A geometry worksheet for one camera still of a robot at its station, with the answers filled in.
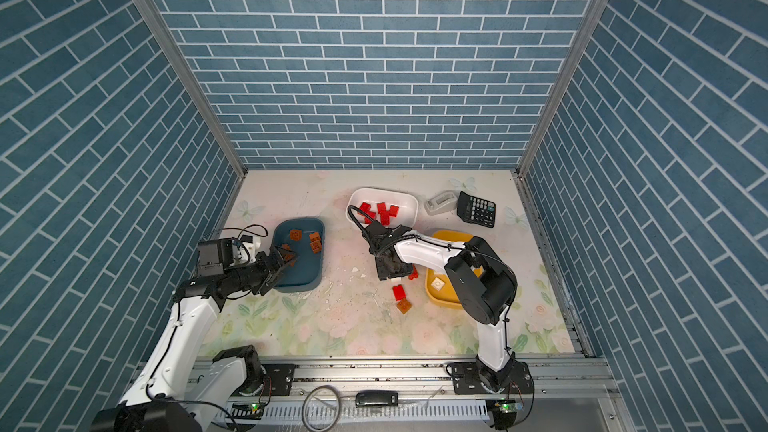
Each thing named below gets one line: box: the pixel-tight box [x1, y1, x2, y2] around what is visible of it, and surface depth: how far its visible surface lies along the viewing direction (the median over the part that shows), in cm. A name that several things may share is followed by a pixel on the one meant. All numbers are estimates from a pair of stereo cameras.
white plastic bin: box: [346, 187, 419, 229], surface depth 110 cm
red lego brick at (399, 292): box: [392, 284, 406, 301], surface depth 90 cm
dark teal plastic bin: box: [273, 217, 325, 293], surface depth 100 cm
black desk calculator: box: [457, 191, 496, 228], surface depth 107 cm
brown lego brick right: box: [396, 298, 413, 315], surface depth 87 cm
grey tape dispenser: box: [425, 191, 458, 216], surface depth 110 cm
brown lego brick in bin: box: [289, 229, 303, 242], surface depth 101 cm
